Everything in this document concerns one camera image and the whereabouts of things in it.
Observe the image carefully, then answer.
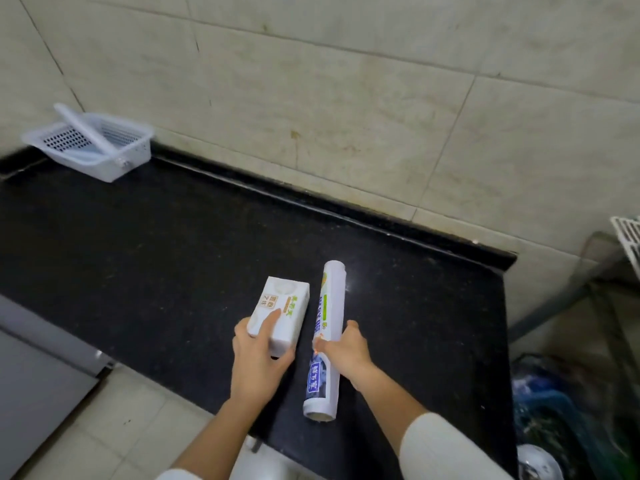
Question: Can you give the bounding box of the person's left forearm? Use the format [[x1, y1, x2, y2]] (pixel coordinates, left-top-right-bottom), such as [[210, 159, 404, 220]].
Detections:
[[156, 395, 266, 480]]

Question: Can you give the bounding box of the white plastic basket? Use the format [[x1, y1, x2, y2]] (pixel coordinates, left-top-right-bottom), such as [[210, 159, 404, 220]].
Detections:
[[21, 104, 155, 184]]

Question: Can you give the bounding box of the white round lid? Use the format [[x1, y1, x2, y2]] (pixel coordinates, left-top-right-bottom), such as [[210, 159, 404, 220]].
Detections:
[[517, 444, 564, 480]]

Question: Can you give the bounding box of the white plastic wrap roll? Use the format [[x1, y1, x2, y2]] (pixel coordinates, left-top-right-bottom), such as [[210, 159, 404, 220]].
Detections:
[[302, 260, 348, 422]]

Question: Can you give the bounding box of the person's right forearm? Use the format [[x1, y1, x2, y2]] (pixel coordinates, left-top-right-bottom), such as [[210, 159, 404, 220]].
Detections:
[[350, 362, 516, 480]]

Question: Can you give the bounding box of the grey metal stand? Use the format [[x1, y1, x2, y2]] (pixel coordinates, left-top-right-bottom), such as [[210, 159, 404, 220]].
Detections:
[[507, 232, 640, 345]]

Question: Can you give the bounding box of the blue green plastic bag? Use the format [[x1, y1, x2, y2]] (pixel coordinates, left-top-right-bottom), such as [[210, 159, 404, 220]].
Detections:
[[510, 353, 640, 480]]

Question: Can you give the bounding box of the person's left hand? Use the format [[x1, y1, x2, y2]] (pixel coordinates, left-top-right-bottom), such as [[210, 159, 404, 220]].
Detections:
[[231, 309, 296, 407]]

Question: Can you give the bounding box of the grey cabinet door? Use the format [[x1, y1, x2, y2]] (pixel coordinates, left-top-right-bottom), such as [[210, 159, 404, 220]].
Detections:
[[0, 294, 117, 480]]

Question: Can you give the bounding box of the white slotted rack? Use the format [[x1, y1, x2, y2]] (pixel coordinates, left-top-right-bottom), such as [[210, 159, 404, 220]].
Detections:
[[610, 215, 640, 280]]

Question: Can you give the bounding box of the person's right hand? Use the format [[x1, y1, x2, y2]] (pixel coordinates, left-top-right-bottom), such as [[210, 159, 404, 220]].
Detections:
[[312, 320, 375, 391]]

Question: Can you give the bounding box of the white tissue pack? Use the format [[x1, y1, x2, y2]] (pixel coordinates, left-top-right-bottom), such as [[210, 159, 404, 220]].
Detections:
[[246, 276, 311, 359]]

